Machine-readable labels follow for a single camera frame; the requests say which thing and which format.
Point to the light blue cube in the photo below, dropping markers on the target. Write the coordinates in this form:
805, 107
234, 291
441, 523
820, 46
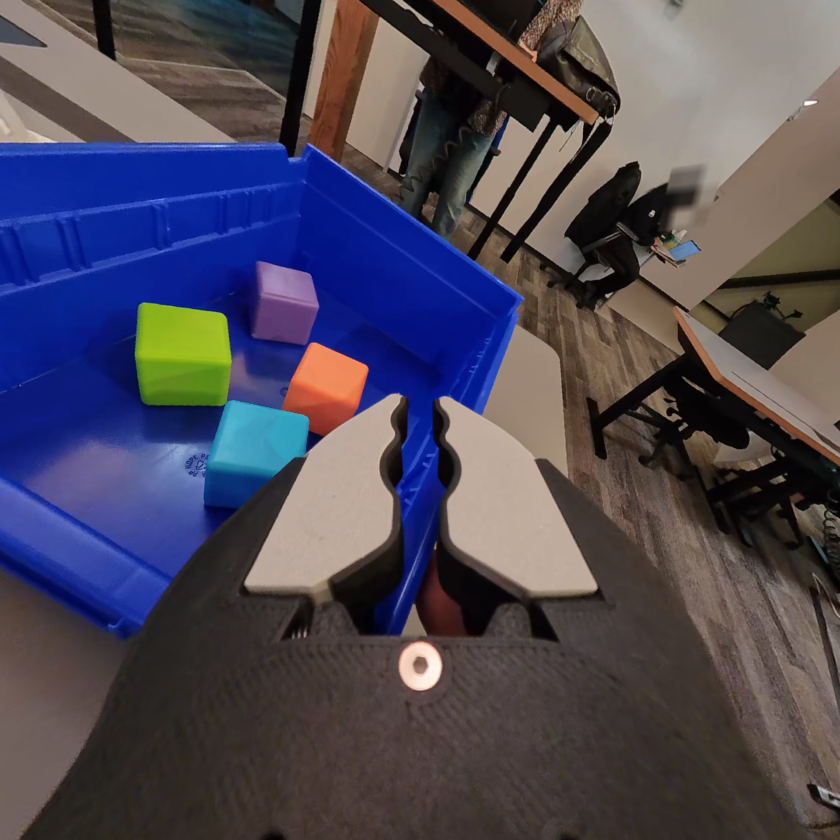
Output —
253, 453

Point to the purple cube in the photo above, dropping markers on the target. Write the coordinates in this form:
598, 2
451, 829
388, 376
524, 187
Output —
282, 302

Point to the wood-top black frame desk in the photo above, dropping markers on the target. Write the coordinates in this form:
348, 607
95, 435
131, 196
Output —
518, 85

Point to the grey desk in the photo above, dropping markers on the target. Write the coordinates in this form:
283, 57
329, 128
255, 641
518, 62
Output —
525, 407

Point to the black jacket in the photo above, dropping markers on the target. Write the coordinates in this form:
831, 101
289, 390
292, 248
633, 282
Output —
604, 203

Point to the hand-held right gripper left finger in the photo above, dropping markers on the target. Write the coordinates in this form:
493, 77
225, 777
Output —
334, 518

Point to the white power strip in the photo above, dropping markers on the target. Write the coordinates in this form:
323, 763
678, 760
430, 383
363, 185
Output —
827, 795

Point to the orange cube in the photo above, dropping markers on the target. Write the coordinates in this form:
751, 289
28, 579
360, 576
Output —
325, 387

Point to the open laptop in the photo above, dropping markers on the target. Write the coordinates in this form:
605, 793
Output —
686, 250

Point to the blue plastic bin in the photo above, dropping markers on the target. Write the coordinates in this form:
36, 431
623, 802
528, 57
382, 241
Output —
394, 262

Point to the black glass partition frame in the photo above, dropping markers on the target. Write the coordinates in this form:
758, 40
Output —
298, 79

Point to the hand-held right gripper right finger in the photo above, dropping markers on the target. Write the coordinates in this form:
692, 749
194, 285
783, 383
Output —
512, 518

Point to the dark messenger bag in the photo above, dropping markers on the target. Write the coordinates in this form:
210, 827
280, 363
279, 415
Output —
584, 59

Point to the black office chair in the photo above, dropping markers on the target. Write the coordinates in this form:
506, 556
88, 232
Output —
594, 253
709, 420

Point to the green cube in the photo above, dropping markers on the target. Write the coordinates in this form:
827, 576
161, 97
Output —
184, 354

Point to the wooden post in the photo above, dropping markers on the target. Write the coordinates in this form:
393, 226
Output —
341, 79

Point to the wood-edged office desk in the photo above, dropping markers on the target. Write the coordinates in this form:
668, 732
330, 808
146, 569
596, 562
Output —
754, 380

